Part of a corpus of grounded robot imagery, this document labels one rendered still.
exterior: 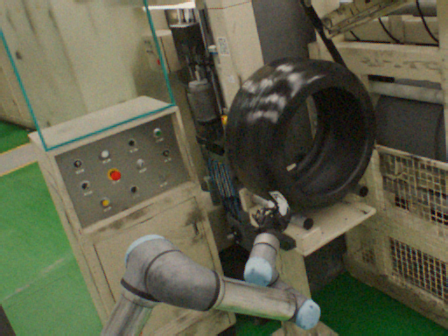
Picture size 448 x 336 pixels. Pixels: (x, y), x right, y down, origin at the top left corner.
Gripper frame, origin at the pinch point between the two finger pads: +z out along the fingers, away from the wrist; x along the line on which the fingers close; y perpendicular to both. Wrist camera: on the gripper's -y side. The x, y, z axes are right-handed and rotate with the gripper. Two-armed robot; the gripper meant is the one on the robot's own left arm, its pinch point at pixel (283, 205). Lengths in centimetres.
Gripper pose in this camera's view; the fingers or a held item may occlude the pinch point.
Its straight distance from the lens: 170.2
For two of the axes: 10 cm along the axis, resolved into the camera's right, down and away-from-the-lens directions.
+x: -8.4, 3.7, 4.0
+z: 1.8, -5.1, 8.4
